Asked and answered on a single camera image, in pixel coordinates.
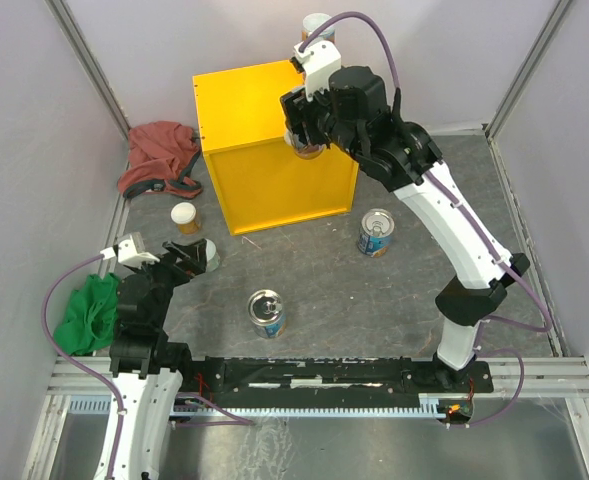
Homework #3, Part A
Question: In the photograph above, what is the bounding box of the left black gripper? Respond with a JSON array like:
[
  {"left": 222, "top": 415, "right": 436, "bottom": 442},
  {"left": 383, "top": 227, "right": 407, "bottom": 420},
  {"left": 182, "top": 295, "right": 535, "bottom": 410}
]
[{"left": 128, "top": 238, "right": 207, "bottom": 326}]

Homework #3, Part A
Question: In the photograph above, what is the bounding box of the orange snack can with spoon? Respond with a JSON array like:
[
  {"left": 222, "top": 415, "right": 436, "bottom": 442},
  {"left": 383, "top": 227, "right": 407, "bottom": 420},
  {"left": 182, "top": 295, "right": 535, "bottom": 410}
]
[{"left": 284, "top": 130, "right": 325, "bottom": 160}]

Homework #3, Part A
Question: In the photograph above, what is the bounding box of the tall snack can with spoon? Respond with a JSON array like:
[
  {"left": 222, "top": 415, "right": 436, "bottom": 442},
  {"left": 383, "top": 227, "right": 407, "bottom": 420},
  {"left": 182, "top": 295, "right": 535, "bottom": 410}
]
[{"left": 301, "top": 13, "right": 335, "bottom": 42}]

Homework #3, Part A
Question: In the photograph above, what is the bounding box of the blue soup can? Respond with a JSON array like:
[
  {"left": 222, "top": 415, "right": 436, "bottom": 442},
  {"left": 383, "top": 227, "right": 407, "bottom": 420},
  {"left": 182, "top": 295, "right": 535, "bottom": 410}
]
[
  {"left": 248, "top": 289, "right": 286, "bottom": 339},
  {"left": 357, "top": 208, "right": 395, "bottom": 257}
]

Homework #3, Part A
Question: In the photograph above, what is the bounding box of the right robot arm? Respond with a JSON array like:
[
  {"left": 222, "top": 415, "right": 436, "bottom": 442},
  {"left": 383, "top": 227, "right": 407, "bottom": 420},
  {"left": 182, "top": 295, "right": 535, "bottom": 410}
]
[{"left": 280, "top": 66, "right": 530, "bottom": 391}]

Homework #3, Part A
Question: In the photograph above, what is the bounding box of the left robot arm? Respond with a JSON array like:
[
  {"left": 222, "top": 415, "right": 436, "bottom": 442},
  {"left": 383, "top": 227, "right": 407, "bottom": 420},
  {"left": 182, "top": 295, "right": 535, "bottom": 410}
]
[{"left": 94, "top": 239, "right": 220, "bottom": 479}]

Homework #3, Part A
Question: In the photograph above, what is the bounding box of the yellow wooden box counter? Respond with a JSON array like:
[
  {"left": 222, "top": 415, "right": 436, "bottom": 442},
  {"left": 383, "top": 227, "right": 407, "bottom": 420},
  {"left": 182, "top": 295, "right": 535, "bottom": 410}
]
[{"left": 193, "top": 60, "right": 358, "bottom": 235}]

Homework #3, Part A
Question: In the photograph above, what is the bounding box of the small orange jar white lid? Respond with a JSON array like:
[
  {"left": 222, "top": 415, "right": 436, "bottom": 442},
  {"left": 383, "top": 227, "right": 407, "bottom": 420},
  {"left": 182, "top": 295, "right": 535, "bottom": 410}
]
[{"left": 170, "top": 202, "right": 201, "bottom": 235}]

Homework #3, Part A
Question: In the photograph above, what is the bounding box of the blue soup can front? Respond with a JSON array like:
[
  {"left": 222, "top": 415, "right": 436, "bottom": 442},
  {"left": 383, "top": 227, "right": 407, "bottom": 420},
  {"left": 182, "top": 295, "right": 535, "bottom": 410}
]
[{"left": 248, "top": 289, "right": 286, "bottom": 339}]

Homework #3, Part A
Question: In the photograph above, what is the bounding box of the red crumpled cloth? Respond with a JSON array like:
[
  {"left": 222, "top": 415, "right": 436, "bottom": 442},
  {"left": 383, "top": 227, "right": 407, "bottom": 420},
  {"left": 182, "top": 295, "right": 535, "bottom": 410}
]
[{"left": 117, "top": 121, "right": 203, "bottom": 200}]

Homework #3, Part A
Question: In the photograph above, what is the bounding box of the green crumpled cloth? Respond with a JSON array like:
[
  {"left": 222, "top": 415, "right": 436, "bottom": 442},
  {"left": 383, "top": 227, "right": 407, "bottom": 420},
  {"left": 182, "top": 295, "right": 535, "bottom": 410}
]
[{"left": 53, "top": 273, "right": 120, "bottom": 356}]

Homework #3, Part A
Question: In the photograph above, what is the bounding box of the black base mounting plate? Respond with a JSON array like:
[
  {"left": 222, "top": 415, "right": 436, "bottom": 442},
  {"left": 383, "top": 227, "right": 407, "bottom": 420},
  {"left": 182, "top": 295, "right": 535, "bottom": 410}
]
[{"left": 180, "top": 357, "right": 494, "bottom": 409}]

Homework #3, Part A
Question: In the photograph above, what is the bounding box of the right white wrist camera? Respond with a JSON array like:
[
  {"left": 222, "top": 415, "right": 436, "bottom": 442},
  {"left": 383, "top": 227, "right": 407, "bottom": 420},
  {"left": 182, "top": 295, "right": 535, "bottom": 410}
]
[{"left": 294, "top": 40, "right": 342, "bottom": 102}]

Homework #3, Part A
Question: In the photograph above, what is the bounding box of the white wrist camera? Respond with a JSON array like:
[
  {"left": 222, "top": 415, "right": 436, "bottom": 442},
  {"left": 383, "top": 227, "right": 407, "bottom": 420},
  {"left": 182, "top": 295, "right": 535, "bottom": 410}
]
[
  {"left": 100, "top": 232, "right": 160, "bottom": 269},
  {"left": 294, "top": 40, "right": 342, "bottom": 102}
]

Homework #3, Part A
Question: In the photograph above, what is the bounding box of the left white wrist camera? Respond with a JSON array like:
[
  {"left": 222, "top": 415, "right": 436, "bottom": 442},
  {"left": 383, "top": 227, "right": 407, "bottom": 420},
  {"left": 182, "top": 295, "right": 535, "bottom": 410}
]
[{"left": 100, "top": 232, "right": 160, "bottom": 269}]

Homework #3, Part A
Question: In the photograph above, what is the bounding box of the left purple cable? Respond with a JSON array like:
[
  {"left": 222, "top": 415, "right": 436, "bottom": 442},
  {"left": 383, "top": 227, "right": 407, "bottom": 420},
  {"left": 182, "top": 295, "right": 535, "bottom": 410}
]
[{"left": 41, "top": 253, "right": 128, "bottom": 480}]

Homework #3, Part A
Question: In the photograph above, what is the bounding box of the light blue cable duct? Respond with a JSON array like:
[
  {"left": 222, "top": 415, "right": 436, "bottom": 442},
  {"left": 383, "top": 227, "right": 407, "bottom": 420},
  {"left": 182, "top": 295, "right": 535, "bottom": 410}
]
[{"left": 68, "top": 393, "right": 448, "bottom": 419}]

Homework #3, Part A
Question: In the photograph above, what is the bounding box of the right aluminium corner post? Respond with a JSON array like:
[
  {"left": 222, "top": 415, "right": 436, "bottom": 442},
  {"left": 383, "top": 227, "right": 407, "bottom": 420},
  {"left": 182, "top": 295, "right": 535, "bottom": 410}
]
[{"left": 484, "top": 0, "right": 574, "bottom": 141}]

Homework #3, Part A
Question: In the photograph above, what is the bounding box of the aluminium corner post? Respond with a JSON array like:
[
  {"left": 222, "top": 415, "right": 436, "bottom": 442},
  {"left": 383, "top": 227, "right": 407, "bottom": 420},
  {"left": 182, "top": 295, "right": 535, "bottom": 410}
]
[
  {"left": 484, "top": 0, "right": 574, "bottom": 141},
  {"left": 45, "top": 0, "right": 130, "bottom": 139}
]

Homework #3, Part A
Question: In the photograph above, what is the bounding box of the left aluminium corner post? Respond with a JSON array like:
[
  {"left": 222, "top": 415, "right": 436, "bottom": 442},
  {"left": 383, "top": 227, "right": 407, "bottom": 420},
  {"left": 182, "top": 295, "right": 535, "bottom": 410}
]
[{"left": 45, "top": 0, "right": 130, "bottom": 139}]

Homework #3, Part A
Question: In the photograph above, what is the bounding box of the aluminium front frame rail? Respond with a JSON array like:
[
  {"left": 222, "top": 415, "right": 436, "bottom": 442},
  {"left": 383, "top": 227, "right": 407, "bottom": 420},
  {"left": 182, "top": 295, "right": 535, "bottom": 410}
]
[{"left": 24, "top": 352, "right": 589, "bottom": 479}]

